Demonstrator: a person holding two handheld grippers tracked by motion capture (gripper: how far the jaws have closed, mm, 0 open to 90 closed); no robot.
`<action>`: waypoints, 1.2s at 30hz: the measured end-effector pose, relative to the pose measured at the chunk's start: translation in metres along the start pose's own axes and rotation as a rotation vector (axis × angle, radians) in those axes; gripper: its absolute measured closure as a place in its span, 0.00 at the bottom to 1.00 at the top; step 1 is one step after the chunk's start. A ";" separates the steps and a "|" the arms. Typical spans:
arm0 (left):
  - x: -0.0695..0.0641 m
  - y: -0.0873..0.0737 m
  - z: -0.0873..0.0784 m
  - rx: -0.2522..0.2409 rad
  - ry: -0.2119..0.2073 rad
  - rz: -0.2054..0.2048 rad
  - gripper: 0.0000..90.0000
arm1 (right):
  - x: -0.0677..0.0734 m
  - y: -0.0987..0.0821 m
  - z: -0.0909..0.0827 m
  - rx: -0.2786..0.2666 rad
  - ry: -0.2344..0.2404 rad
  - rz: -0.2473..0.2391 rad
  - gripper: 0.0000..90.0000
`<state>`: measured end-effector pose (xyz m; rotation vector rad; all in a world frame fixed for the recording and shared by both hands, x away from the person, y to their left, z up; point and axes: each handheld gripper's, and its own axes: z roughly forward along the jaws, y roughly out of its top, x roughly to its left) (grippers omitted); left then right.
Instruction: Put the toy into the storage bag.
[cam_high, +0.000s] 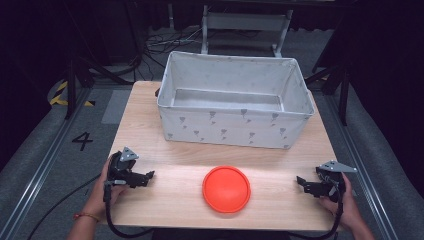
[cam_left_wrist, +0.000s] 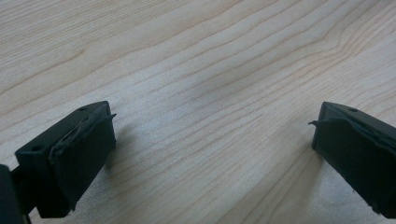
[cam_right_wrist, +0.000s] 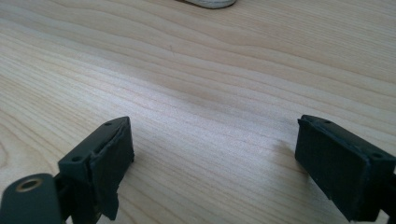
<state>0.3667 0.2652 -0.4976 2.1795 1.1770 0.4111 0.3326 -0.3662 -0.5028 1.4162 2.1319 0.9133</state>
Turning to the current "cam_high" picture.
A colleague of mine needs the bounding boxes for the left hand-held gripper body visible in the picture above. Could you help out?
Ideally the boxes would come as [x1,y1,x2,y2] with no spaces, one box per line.
[105,146,145,190]

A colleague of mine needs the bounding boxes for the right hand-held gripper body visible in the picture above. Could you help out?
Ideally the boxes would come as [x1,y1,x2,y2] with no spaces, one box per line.
[314,160,359,204]

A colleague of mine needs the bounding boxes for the red round flying disc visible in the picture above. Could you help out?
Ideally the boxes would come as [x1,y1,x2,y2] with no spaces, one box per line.
[201,165,252,214]

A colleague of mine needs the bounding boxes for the white fabric storage box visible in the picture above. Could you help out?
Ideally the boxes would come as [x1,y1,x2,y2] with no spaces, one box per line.
[156,50,316,150]

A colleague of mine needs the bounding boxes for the person's right hand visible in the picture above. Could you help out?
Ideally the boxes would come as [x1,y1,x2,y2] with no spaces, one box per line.
[317,172,364,232]

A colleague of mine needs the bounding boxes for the person's left hand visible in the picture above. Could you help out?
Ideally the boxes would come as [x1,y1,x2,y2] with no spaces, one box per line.
[90,153,130,219]

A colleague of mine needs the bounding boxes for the black tripod stand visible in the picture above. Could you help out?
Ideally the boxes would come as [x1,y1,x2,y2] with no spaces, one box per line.
[304,63,352,127]
[64,54,135,121]

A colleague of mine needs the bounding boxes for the yellow and black floor tape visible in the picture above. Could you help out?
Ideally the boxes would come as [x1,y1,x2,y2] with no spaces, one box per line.
[49,80,97,108]

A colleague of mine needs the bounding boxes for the thick black gripper cable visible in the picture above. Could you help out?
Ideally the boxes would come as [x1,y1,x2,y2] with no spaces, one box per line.
[289,188,346,240]
[102,179,155,240]

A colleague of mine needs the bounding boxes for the metal floor rail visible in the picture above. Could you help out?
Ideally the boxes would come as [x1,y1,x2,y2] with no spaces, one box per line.
[323,93,399,240]
[0,85,93,240]

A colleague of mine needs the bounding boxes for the orange wrist bracelet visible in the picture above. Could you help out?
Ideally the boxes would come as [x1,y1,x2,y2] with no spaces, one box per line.
[72,212,101,223]

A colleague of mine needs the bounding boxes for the thin black cable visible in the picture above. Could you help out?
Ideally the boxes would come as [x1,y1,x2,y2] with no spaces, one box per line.
[25,173,103,240]

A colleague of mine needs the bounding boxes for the bundle of floor cables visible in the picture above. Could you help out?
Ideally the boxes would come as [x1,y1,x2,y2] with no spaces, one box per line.
[143,27,205,82]

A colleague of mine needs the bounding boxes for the grey metal stand frame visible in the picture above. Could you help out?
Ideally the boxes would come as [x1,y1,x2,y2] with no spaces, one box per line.
[200,4,295,59]

